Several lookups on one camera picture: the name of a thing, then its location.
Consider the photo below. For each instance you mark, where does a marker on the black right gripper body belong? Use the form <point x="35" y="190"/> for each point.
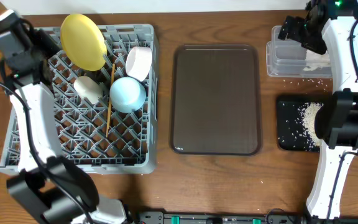
<point x="285" y="32"/>

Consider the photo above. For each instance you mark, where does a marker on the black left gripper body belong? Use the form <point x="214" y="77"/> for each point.
<point x="44" y="41"/>

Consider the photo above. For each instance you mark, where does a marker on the white tissue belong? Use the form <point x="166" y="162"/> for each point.
<point x="316" y="61"/>

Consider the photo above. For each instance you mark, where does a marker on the yellow plate with scraps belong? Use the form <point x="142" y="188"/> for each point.
<point x="83" y="42"/>

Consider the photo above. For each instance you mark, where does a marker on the cream white cup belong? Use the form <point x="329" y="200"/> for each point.
<point x="88" y="88"/>

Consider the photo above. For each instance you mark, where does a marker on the wooden chopstick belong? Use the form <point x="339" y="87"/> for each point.
<point x="109" y="102"/>

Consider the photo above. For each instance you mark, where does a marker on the light blue bowl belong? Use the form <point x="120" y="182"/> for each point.
<point x="127" y="95"/>

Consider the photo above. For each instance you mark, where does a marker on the pink shallow bowl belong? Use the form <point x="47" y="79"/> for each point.
<point x="138" y="63"/>

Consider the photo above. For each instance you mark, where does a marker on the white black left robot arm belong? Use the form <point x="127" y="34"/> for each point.
<point x="51" y="188"/>

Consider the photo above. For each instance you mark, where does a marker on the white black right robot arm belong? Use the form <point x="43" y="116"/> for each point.
<point x="331" y="27"/>

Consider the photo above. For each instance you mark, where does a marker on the clear plastic waste bin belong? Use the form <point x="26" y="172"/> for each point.
<point x="286" y="58"/>

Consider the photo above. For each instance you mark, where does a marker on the grey plastic dishwasher rack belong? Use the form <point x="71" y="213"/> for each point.
<point x="131" y="144"/>

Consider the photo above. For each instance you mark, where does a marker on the pile of rice scraps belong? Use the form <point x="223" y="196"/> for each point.
<point x="307" y="112"/>

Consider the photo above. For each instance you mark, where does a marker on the black plastic tray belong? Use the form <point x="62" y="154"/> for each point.
<point x="291" y="124"/>

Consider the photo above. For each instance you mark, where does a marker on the dark brown serving tray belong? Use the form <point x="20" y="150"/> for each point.
<point x="216" y="100"/>

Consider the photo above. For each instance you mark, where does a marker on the black equipment rail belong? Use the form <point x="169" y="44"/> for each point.
<point x="193" y="218"/>

